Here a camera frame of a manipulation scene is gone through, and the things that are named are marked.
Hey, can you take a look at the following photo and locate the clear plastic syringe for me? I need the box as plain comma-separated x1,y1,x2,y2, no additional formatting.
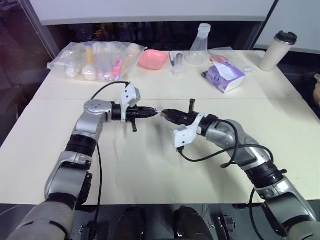
172,52,186,77

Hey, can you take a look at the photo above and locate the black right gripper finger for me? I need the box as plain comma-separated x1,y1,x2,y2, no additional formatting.
165,114,185,125
165,108,185,118

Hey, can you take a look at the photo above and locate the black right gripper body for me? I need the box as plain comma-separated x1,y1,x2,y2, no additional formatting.
183,99,201,126

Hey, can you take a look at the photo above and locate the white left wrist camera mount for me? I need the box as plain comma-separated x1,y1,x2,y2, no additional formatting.
119,83,142,124

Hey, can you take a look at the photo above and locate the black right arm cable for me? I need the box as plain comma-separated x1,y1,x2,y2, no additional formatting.
177,119,266,237

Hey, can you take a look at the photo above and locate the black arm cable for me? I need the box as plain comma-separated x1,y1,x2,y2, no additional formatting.
90,81,132,240
177,119,266,237

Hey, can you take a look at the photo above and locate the pink plastic dish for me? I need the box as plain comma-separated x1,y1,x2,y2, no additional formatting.
138,49,169,72

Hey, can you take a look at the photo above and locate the cream tumbler with black lid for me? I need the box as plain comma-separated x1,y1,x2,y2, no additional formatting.
258,30,299,72

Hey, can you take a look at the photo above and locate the clear plastic conical flask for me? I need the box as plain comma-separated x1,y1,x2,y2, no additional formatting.
184,23,213,67

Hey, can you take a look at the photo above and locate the pink item in clear wrap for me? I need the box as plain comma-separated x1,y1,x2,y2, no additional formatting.
208,48,232,65

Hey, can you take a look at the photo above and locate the black metal bracket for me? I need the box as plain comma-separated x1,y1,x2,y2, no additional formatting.
216,214,237,240

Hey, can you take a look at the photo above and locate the clear plastic bag of items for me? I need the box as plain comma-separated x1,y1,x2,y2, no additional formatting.
46,41,149,82

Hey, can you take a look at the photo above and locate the tan object at edge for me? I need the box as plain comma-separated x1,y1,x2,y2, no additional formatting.
313,73,320,106

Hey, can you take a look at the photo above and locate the dark rounded shape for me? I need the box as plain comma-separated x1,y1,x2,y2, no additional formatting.
116,205,147,240
173,205,205,240

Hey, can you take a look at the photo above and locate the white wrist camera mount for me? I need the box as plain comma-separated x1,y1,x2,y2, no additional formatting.
172,113,207,149
119,83,142,124

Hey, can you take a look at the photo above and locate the purple tissue pack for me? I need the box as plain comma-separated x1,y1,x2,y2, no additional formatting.
201,61,247,95

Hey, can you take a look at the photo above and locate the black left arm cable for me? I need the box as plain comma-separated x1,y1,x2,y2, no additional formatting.
90,81,132,240

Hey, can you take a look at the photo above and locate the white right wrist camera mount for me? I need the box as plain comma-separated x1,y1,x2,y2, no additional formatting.
172,113,207,149

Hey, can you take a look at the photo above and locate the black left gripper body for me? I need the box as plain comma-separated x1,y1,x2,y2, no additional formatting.
125,106,141,133

